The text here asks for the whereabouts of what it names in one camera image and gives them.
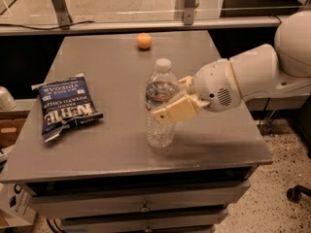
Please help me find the grey drawer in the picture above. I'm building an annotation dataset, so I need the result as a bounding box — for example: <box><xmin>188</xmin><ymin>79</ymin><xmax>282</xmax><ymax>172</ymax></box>
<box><xmin>61</xmin><ymin>209</ymin><xmax>227</xmax><ymax>233</ymax></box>
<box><xmin>30</xmin><ymin>180</ymin><xmax>251</xmax><ymax>218</ymax></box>

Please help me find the upper grey drawer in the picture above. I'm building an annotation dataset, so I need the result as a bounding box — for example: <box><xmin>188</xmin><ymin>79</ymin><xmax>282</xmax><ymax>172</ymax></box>
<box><xmin>30</xmin><ymin>180</ymin><xmax>251</xmax><ymax>218</ymax></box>

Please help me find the brown cardboard box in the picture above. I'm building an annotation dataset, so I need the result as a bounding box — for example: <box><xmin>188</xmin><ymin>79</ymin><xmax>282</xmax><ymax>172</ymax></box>
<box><xmin>0</xmin><ymin>118</ymin><xmax>25</xmax><ymax>148</ymax></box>

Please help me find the grey drawer cabinet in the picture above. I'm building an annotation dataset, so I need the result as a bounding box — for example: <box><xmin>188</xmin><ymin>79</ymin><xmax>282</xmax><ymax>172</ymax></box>
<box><xmin>0</xmin><ymin>30</ymin><xmax>275</xmax><ymax>233</ymax></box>

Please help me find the blue Kettle chips bag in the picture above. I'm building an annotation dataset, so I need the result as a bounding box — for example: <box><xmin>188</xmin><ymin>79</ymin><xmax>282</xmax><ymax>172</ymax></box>
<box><xmin>31</xmin><ymin>73</ymin><xmax>103</xmax><ymax>142</ymax></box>

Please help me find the lower grey drawer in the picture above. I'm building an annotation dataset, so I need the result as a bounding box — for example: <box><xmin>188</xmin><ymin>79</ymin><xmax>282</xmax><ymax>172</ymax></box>
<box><xmin>61</xmin><ymin>209</ymin><xmax>227</xmax><ymax>233</ymax></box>

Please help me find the black hanging cable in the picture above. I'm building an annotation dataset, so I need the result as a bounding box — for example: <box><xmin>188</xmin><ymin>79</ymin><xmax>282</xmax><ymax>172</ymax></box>
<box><xmin>258</xmin><ymin>98</ymin><xmax>275</xmax><ymax>129</ymax></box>

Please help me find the black chair caster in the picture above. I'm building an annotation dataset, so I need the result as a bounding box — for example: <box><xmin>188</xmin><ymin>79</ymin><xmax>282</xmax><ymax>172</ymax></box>
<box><xmin>287</xmin><ymin>184</ymin><xmax>311</xmax><ymax>203</ymax></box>

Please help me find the black cable on ledge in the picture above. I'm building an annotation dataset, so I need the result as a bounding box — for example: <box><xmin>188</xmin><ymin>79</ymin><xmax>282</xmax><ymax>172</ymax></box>
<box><xmin>0</xmin><ymin>19</ymin><xmax>95</xmax><ymax>31</ymax></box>

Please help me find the white printed cardboard box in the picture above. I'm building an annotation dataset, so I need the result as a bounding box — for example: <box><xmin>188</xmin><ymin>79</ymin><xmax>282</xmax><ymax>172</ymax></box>
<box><xmin>0</xmin><ymin>183</ymin><xmax>36</xmax><ymax>229</ymax></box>

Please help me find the clear plastic water bottle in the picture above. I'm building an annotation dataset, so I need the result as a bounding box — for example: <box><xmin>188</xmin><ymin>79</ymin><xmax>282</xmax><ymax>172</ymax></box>
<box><xmin>145</xmin><ymin>58</ymin><xmax>179</xmax><ymax>148</ymax></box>

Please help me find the orange fruit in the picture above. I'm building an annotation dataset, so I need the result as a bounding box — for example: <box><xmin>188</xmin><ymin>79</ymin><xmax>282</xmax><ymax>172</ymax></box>
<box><xmin>137</xmin><ymin>33</ymin><xmax>152</xmax><ymax>50</ymax></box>

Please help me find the right metal bracket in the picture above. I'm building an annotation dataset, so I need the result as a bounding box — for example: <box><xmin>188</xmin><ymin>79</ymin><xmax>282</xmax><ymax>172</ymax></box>
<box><xmin>183</xmin><ymin>0</ymin><xmax>195</xmax><ymax>25</ymax></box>

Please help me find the left metal bracket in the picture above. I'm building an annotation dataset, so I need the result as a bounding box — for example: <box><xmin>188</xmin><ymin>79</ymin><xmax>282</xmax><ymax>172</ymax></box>
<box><xmin>52</xmin><ymin>0</ymin><xmax>73</xmax><ymax>30</ymax></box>

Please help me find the metal bracket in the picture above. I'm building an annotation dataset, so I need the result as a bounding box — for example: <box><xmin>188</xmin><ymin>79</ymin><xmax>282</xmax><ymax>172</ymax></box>
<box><xmin>183</xmin><ymin>0</ymin><xmax>195</xmax><ymax>25</ymax></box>
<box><xmin>52</xmin><ymin>0</ymin><xmax>73</xmax><ymax>30</ymax></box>

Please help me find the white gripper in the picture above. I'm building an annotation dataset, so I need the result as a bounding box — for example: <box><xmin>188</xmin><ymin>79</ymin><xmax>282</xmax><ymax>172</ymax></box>
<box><xmin>150</xmin><ymin>58</ymin><xmax>242</xmax><ymax>124</ymax></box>

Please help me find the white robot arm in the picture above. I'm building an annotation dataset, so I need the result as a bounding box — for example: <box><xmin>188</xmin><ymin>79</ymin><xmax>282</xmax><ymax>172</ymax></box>
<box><xmin>150</xmin><ymin>10</ymin><xmax>311</xmax><ymax>124</ymax></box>

